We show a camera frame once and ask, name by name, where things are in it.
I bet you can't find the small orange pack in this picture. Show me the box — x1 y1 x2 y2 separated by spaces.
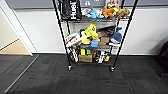
103 54 111 63

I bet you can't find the blue plush toy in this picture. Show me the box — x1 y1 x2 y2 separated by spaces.
85 8 105 20

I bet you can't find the brown plush toy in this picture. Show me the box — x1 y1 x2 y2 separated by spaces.
115 8 131 19

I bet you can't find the small green box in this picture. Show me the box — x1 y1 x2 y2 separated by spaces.
86 48 93 56

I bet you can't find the white door frame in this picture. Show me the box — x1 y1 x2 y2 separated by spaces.
0 5 35 57

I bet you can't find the orange plush toy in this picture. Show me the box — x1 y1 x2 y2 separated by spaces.
101 3 119 19

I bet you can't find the black chair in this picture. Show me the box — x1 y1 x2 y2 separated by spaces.
158 40 168 78

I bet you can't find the yellow plush toy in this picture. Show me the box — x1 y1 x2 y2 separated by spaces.
79 23 100 45

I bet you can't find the brown cardboard box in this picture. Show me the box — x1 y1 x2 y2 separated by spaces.
78 53 94 64

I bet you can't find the small blue cup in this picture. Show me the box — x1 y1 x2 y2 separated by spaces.
90 39 100 48

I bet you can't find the blue shark plush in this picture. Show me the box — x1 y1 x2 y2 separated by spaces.
108 26 124 45

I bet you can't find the black Huel bag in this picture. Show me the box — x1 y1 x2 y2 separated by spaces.
59 0 83 21

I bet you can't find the black wire shelf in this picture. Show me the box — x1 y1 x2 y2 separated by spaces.
51 0 140 73

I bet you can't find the black white slim bag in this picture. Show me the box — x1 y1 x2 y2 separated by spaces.
67 46 80 64

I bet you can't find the small yellow box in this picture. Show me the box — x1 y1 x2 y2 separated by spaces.
80 48 87 56

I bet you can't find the white printed bag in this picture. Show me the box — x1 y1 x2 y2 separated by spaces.
64 32 83 49

